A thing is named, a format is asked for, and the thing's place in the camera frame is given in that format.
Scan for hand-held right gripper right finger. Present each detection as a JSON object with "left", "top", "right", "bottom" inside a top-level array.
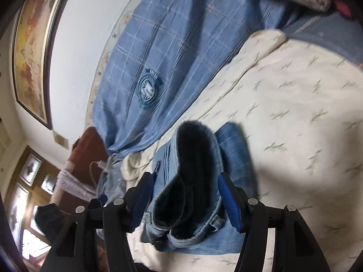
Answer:
[{"left": 217, "top": 171, "right": 331, "bottom": 272}]

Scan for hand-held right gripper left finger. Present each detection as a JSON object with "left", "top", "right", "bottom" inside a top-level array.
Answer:
[{"left": 42, "top": 171, "right": 155, "bottom": 272}]

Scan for blue denim pants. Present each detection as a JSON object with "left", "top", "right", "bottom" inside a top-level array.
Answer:
[{"left": 140, "top": 120, "right": 258, "bottom": 255}]

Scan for light striped cloth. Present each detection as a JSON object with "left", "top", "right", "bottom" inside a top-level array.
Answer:
[{"left": 57, "top": 167, "right": 97, "bottom": 202}]

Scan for brown headboard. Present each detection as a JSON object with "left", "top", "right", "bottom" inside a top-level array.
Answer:
[{"left": 71, "top": 127, "right": 110, "bottom": 204}]

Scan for dark cloth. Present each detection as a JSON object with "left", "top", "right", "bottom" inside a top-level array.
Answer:
[{"left": 34, "top": 204, "right": 69, "bottom": 241}]

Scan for cream leaf-print bed sheet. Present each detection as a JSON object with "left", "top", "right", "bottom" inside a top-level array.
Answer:
[{"left": 85, "top": 0, "right": 363, "bottom": 272}]

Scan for wooden door with glass panels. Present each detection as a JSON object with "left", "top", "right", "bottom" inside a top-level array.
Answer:
[{"left": 0, "top": 144, "right": 60, "bottom": 272}]

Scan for grey blue cloth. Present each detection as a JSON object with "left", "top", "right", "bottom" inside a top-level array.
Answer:
[{"left": 284, "top": 13, "right": 363, "bottom": 63}]

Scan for pink cloth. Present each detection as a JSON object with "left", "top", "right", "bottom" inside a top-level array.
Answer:
[{"left": 333, "top": 0, "right": 355, "bottom": 19}]

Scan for white charger with cable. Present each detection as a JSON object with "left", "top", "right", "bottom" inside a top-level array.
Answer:
[{"left": 89, "top": 160, "right": 108, "bottom": 179}]

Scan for cream wall switch plate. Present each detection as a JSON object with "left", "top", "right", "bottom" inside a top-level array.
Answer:
[{"left": 54, "top": 132, "right": 70, "bottom": 149}]

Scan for framed wall painting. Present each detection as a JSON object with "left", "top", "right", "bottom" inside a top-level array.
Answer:
[{"left": 11, "top": 0, "right": 71, "bottom": 131}]

